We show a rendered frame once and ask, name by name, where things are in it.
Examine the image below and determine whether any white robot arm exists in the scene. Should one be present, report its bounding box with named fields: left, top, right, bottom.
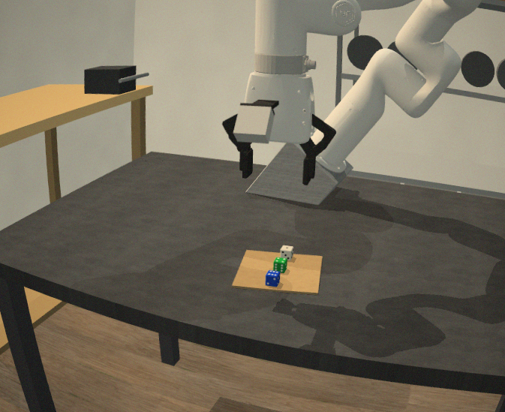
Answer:
left=233, top=0, right=482, bottom=173

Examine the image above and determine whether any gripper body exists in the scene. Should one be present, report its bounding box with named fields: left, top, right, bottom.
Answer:
left=245, top=71, right=314, bottom=144

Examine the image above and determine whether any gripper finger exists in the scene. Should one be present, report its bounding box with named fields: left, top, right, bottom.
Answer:
left=300, top=113, right=336, bottom=185
left=222, top=113, right=253, bottom=179

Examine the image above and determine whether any tan flat mat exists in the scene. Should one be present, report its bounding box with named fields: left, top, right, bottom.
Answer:
left=232, top=250, right=322, bottom=295

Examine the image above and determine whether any blue die with white pips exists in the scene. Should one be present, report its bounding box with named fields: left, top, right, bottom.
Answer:
left=266, top=270, right=281, bottom=287

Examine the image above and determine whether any green die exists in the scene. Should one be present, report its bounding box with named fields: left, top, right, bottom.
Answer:
left=273, top=257, right=287, bottom=273

